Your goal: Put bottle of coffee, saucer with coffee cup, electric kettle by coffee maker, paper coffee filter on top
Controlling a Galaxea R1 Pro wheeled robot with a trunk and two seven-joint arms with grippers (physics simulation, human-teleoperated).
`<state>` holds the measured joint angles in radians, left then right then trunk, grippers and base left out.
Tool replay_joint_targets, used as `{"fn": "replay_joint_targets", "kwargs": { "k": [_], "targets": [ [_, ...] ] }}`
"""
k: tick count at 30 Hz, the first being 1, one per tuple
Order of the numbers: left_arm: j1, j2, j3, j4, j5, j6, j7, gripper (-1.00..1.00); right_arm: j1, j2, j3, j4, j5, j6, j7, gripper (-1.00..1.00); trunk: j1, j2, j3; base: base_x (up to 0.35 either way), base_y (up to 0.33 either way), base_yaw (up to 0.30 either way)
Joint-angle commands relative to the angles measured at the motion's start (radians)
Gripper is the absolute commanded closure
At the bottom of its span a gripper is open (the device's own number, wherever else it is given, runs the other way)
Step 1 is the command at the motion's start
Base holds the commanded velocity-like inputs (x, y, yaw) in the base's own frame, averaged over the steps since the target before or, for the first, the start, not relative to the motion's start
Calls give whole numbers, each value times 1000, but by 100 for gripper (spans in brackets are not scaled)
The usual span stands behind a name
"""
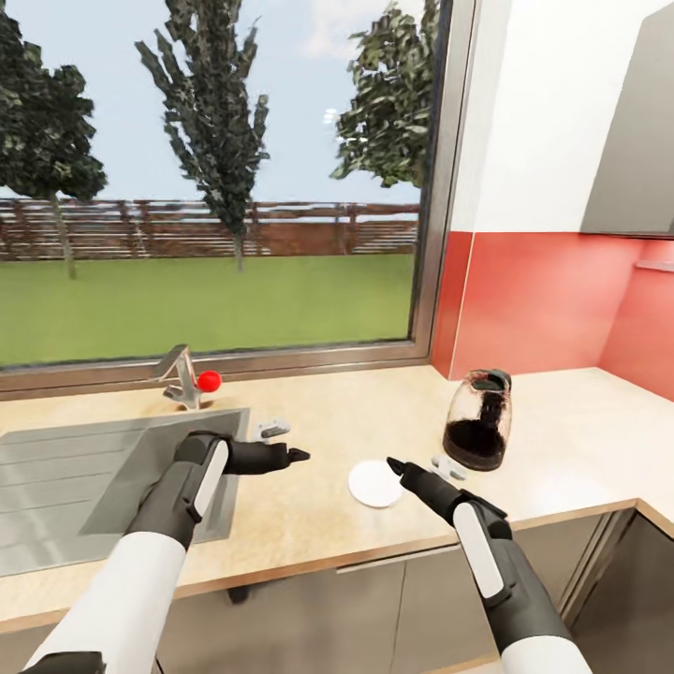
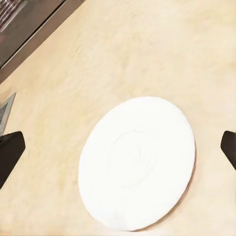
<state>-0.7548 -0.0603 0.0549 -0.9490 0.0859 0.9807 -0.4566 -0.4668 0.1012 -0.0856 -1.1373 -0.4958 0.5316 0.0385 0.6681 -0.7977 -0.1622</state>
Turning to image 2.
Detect saucer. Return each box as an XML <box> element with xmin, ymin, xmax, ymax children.
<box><xmin>78</xmin><ymin>95</ymin><xmax>196</xmax><ymax>231</ymax></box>

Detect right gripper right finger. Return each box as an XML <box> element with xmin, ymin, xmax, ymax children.
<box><xmin>220</xmin><ymin>131</ymin><xmax>236</xmax><ymax>170</ymax></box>

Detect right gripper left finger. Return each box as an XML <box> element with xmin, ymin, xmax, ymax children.
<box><xmin>0</xmin><ymin>131</ymin><xmax>26</xmax><ymax>190</ymax></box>

